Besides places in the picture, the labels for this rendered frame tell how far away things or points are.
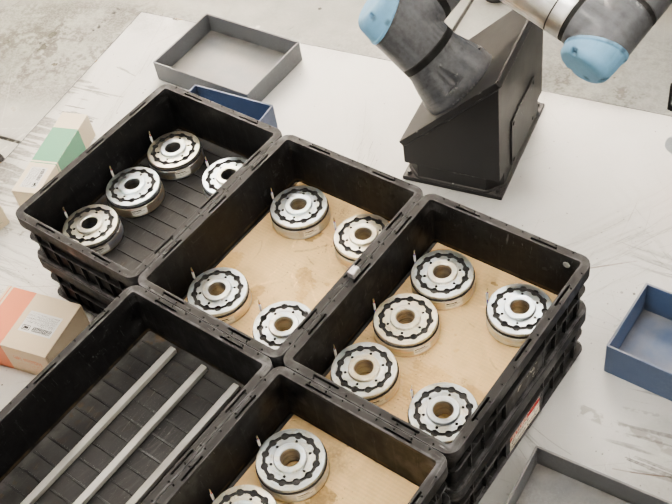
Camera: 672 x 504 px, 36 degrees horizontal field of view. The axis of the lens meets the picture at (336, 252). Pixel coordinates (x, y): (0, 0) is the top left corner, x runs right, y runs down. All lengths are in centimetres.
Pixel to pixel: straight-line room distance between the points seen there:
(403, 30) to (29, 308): 83
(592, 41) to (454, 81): 54
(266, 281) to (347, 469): 39
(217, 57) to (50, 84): 139
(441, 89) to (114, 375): 76
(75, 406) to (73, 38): 240
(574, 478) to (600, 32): 67
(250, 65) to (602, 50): 117
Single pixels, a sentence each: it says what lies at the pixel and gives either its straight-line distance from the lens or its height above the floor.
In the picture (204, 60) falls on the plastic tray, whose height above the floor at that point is 70.
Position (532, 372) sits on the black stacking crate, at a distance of 156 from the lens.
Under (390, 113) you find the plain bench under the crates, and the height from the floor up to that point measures 70.
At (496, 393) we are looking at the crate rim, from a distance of 144.
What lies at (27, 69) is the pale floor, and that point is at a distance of 385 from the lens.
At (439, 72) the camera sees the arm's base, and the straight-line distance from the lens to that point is 187.
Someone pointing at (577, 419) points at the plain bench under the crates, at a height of 70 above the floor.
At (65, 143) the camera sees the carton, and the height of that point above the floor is 76.
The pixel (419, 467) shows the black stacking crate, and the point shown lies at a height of 89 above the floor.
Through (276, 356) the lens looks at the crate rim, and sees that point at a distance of 151.
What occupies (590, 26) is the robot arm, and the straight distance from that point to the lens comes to 139.
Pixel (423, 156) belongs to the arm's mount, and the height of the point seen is 77.
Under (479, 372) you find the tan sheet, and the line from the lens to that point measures 158.
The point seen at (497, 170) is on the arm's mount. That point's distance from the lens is 194.
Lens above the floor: 213
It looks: 48 degrees down
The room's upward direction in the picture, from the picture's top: 11 degrees counter-clockwise
